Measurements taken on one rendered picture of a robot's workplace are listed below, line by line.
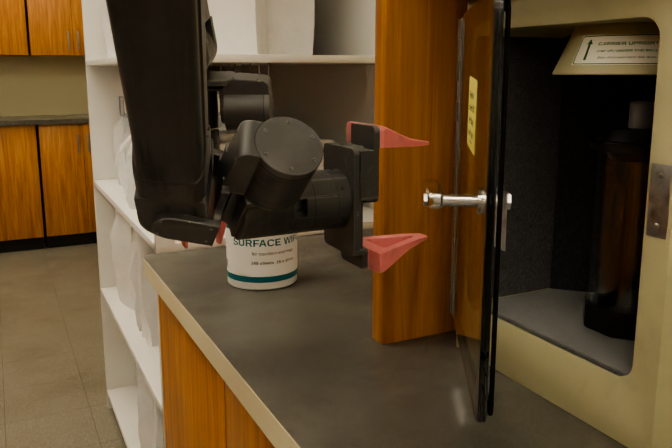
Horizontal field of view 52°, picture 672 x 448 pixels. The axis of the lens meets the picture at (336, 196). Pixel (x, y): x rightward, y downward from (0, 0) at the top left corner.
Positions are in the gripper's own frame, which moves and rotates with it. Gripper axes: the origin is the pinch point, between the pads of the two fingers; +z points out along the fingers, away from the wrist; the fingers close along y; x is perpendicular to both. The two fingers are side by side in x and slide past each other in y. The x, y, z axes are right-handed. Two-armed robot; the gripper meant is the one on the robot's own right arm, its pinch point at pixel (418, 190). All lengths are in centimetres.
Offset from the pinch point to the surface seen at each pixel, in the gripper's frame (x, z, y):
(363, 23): 120, 60, 25
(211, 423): 46, -10, -46
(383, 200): 20.9, 8.3, -5.3
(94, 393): 224, -10, -120
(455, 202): -6.4, 0.0, -0.1
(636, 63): -7.9, 21.0, 12.7
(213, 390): 44, -10, -39
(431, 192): -5.1, -1.8, 0.8
